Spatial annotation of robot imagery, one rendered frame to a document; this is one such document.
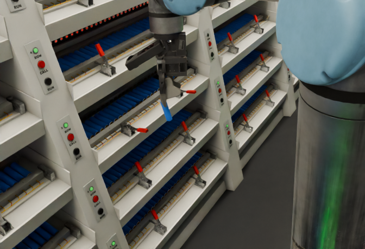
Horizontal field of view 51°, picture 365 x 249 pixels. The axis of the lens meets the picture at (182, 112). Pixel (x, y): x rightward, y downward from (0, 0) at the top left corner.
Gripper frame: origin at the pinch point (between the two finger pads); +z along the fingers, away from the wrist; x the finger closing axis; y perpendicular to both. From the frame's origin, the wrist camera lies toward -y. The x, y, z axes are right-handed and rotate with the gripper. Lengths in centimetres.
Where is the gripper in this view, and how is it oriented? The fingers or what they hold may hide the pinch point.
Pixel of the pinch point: (162, 101)
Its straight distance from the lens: 112.0
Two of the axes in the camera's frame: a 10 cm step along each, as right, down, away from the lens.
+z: 0.3, 9.1, 4.1
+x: -0.2, -4.1, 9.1
